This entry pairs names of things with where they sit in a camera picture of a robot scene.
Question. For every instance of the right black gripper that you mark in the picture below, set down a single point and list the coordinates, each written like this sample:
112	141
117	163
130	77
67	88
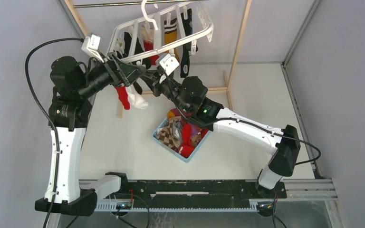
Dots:
154	76

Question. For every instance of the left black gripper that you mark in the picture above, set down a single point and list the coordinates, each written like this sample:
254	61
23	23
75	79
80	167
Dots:
123	74

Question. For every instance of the red santa sock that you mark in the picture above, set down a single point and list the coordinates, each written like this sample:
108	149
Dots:
123	97

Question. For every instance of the white fluffy sock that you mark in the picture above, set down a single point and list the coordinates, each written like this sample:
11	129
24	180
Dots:
135	99

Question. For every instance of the grey sock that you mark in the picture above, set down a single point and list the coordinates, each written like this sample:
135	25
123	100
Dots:
176	130

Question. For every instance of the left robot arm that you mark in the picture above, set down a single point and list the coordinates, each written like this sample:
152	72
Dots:
69	115

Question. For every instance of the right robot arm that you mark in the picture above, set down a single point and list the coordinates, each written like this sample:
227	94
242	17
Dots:
189	97

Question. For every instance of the red hanging sock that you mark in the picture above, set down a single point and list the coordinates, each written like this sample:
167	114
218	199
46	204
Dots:
148	40

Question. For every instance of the yellow mustard sock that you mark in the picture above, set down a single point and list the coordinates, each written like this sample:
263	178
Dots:
170	31

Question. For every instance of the argyle brown sock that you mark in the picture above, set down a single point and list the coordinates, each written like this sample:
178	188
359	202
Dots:
164	135

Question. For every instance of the black hanging sock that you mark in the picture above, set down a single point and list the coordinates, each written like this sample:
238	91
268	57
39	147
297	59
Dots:
188	29

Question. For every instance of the purple striped sock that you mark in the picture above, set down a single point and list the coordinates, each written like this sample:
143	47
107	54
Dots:
194	129

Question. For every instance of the red sock in basket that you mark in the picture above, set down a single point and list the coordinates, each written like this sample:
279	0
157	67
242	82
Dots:
186	147

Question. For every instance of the light blue plastic basket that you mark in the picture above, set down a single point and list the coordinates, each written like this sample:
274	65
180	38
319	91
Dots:
196	141

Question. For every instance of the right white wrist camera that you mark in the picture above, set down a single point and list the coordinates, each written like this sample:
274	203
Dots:
167	65

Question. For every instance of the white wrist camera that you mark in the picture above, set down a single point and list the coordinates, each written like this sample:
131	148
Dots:
91	47
167	65

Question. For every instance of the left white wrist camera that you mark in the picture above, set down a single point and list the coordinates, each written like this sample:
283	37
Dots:
91	47

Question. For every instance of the wooden drying rack frame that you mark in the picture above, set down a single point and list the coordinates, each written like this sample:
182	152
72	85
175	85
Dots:
78	24

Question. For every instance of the black mounting rail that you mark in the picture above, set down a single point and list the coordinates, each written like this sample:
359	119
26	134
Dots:
198	194

